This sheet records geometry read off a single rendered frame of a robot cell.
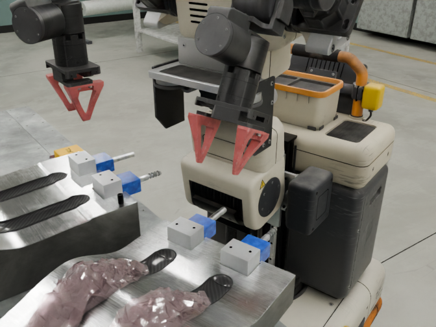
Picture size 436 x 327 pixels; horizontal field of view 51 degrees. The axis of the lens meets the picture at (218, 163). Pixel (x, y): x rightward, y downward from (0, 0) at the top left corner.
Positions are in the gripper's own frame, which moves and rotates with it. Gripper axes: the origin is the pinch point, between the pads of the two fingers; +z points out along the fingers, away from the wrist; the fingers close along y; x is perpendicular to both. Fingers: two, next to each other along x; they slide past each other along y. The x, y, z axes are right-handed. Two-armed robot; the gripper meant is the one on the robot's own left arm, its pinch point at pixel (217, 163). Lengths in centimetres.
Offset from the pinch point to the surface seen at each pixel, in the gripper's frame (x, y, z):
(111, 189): -0.4, -20.0, 10.3
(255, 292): -0.5, 12.0, 15.9
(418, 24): 530, -104, -181
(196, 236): 2.1, -1.7, 12.6
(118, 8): 383, -452, -118
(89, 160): 2.5, -30.1, 7.6
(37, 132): 24, -76, 10
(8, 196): -8.1, -37.1, 17.1
